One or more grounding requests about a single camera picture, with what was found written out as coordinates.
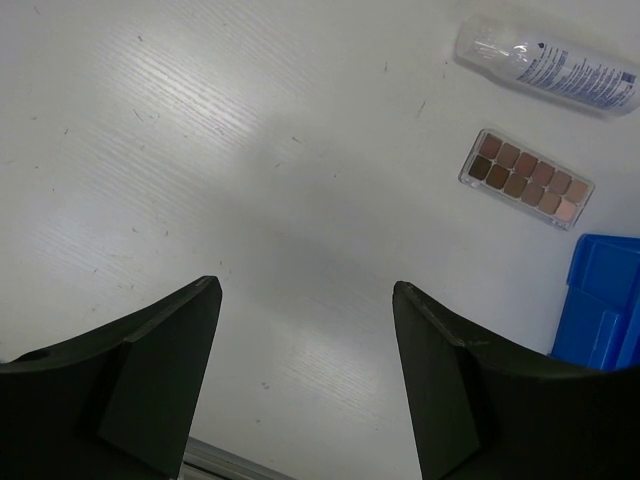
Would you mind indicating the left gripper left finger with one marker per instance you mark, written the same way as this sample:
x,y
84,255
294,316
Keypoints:
x,y
116,402

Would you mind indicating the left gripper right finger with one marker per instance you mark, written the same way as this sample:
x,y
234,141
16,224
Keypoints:
x,y
484,407

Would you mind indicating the white lotion bottle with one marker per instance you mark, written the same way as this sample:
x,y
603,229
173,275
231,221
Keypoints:
x,y
529,60

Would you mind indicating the blue plastic organizer bin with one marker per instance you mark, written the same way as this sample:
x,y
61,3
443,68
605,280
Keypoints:
x,y
599,325

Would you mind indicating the brown eyeshadow palette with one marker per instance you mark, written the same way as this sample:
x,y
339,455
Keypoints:
x,y
521,177

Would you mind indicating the aluminium rail front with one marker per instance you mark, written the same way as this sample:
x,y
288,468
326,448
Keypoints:
x,y
204,461

